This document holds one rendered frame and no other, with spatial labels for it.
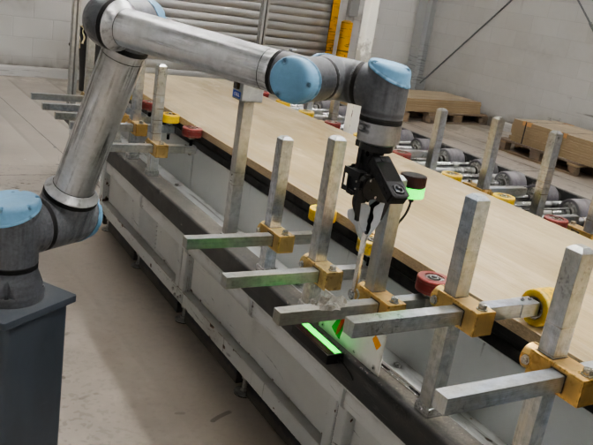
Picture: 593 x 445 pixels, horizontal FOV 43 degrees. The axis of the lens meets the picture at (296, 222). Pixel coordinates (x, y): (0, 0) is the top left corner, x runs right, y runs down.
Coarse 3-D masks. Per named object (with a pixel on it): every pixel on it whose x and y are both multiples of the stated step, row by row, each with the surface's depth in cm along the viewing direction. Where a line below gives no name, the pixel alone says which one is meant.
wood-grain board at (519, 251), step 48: (144, 96) 355; (192, 96) 370; (432, 192) 255; (480, 192) 266; (432, 240) 203; (528, 240) 217; (576, 240) 225; (480, 288) 174; (528, 288) 178; (528, 336) 155; (576, 336) 155
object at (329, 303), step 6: (312, 300) 161; (318, 300) 160; (324, 300) 160; (330, 300) 160; (336, 300) 160; (342, 300) 163; (324, 306) 158; (330, 306) 158; (336, 306) 159; (342, 306) 161
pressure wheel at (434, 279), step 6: (420, 276) 173; (426, 276) 174; (432, 276) 174; (438, 276) 175; (444, 276) 175; (420, 282) 172; (426, 282) 171; (432, 282) 171; (438, 282) 171; (444, 282) 172; (420, 288) 172; (426, 288) 171; (432, 288) 171; (426, 294) 172
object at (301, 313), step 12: (348, 300) 165; (360, 300) 166; (372, 300) 167; (408, 300) 170; (420, 300) 172; (276, 312) 155; (288, 312) 154; (300, 312) 156; (312, 312) 158; (324, 312) 159; (336, 312) 161; (348, 312) 162; (360, 312) 164; (372, 312) 166; (288, 324) 155
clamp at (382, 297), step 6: (360, 288) 172; (366, 288) 171; (360, 294) 172; (366, 294) 170; (372, 294) 168; (378, 294) 168; (384, 294) 169; (390, 294) 170; (378, 300) 166; (384, 300) 166; (384, 306) 164; (390, 306) 163; (396, 306) 164; (402, 306) 165; (378, 312) 166
